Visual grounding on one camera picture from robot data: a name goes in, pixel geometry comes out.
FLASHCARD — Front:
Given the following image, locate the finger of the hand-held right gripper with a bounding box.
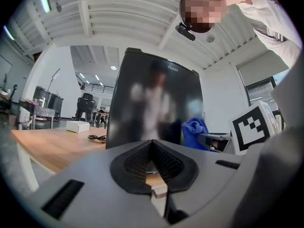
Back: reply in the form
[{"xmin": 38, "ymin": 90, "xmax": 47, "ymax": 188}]
[{"xmin": 197, "ymin": 132, "xmax": 230, "ymax": 152}]

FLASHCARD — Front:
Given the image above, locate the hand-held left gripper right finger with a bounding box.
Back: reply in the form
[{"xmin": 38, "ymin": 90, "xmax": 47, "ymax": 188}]
[{"xmin": 152, "ymin": 140, "xmax": 249, "ymax": 228}]

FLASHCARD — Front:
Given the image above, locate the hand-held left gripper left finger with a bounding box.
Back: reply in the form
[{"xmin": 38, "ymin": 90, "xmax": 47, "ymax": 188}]
[{"xmin": 23, "ymin": 140, "xmax": 170, "ymax": 228}]

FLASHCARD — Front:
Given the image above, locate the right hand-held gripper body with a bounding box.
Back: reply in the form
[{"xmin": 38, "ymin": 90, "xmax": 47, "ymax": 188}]
[{"xmin": 223, "ymin": 100, "xmax": 277, "ymax": 156}]

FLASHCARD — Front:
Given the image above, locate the blue cloth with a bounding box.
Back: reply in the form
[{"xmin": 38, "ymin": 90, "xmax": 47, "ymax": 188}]
[{"xmin": 181, "ymin": 117, "xmax": 209, "ymax": 151}]

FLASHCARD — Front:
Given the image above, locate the black mini fridge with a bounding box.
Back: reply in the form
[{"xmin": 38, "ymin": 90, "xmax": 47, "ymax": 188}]
[{"xmin": 105, "ymin": 47, "xmax": 205, "ymax": 150}]

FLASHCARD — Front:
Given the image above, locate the black-framed window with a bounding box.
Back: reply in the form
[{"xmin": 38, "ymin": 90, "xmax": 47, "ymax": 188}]
[{"xmin": 244, "ymin": 76, "xmax": 277, "ymax": 108}]

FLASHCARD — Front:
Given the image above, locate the grey roller blind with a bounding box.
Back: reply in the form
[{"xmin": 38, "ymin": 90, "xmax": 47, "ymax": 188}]
[{"xmin": 237, "ymin": 49, "xmax": 290, "ymax": 86}]

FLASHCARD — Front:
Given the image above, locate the white cardboard box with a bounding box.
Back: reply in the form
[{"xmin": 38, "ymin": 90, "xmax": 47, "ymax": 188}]
[{"xmin": 66, "ymin": 120, "xmax": 90, "ymax": 133}]

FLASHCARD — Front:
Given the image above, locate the black office chair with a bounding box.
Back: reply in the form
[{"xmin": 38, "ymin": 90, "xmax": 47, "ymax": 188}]
[{"xmin": 75, "ymin": 93, "xmax": 96, "ymax": 123}]

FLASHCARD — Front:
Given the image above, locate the black bin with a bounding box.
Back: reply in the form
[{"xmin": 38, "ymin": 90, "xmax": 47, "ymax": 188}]
[
  {"xmin": 48, "ymin": 95, "xmax": 64, "ymax": 120},
  {"xmin": 33, "ymin": 85, "xmax": 50, "ymax": 107}
]

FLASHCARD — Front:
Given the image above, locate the metal side table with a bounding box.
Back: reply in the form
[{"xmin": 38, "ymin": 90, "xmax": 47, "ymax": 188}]
[{"xmin": 18, "ymin": 99, "xmax": 56, "ymax": 130}]

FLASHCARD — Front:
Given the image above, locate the person's white shirt torso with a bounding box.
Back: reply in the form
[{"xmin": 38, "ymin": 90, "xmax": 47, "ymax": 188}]
[{"xmin": 225, "ymin": 0, "xmax": 304, "ymax": 68}]

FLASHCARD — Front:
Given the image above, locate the person's head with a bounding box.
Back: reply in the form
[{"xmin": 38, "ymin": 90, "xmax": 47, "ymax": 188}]
[{"xmin": 180, "ymin": 0, "xmax": 228, "ymax": 34}]

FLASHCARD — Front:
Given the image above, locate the black coiled cable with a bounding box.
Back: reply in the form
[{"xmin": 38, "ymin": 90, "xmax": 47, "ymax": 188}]
[{"xmin": 87, "ymin": 134, "xmax": 107, "ymax": 144}]

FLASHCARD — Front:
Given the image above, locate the black head camera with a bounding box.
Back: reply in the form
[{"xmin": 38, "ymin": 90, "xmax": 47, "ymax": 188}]
[{"xmin": 175, "ymin": 22, "xmax": 197, "ymax": 42}]

